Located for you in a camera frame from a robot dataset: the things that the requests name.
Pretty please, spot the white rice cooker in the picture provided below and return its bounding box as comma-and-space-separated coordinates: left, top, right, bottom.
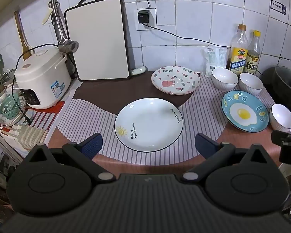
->
15, 46, 71, 110

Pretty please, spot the black rice cooker cable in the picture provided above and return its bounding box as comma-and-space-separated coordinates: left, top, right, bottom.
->
11, 44, 61, 124

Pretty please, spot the white plate with sun print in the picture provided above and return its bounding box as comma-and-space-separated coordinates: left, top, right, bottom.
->
114, 98, 184, 153

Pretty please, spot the striped and brown tablecloth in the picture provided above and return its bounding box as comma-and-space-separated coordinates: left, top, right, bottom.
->
47, 70, 282, 173

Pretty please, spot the white wall socket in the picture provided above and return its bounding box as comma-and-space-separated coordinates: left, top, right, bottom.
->
136, 8, 158, 31

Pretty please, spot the cooking wine bottle, brown cap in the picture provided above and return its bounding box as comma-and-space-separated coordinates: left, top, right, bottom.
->
226, 24, 248, 75

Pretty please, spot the black saucepan with wooden handle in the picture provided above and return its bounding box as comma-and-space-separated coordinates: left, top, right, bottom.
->
273, 65, 291, 108

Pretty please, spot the vinegar bottle, yellow cap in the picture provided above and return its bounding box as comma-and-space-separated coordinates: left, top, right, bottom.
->
246, 30, 261, 74

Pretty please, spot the white ribbed bowl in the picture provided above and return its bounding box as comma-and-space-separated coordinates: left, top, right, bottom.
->
269, 103, 291, 131
211, 67, 239, 90
239, 73, 264, 95

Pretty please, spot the clear plastic bag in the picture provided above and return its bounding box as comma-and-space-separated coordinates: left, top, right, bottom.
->
201, 47, 230, 77

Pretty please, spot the green plastic colander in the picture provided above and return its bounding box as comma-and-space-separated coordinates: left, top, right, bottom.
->
0, 95, 26, 119

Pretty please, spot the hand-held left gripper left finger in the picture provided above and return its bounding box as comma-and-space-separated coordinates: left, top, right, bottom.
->
23, 133, 117, 182

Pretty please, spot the blue plate with fried egg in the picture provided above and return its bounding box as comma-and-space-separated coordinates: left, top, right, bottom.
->
221, 90, 269, 133

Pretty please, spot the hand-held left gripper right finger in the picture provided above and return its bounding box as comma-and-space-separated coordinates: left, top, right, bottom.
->
195, 133, 269, 182

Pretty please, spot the black power adapter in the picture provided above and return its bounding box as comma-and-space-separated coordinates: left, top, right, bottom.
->
138, 10, 151, 25

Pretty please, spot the wooden spatula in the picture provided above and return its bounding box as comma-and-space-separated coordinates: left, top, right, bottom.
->
14, 10, 32, 61

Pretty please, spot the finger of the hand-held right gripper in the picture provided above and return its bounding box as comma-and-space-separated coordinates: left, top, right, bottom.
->
271, 130, 291, 146

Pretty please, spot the glass lid with wooden knob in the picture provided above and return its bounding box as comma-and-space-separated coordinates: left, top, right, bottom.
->
275, 65, 291, 97

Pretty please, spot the dark blue wall sticker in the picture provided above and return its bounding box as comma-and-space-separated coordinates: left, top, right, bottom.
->
269, 0, 287, 18

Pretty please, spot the white knife handle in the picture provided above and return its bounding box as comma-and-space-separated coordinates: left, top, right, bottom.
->
131, 66, 148, 76

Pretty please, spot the steel ladle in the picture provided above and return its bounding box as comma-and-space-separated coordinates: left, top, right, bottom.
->
50, 0, 79, 54

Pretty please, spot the folded beige striped towel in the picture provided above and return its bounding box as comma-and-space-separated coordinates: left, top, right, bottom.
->
1, 124, 50, 151

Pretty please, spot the black pot with glass lid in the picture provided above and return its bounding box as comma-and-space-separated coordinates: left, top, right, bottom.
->
258, 66, 291, 117

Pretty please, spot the red striped cloth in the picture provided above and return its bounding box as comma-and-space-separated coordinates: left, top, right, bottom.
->
0, 101, 66, 136

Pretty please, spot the ivory rice paddle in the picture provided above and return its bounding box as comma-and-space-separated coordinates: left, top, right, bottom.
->
42, 5, 51, 25

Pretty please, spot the small glass pot lid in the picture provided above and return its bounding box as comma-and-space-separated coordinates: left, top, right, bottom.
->
0, 69, 16, 86

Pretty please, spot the white plate with pink rabbit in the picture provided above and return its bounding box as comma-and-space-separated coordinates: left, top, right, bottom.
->
151, 65, 201, 95

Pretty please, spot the white cutting board, dark frame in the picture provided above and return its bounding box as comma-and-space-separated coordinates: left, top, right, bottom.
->
64, 0, 132, 82

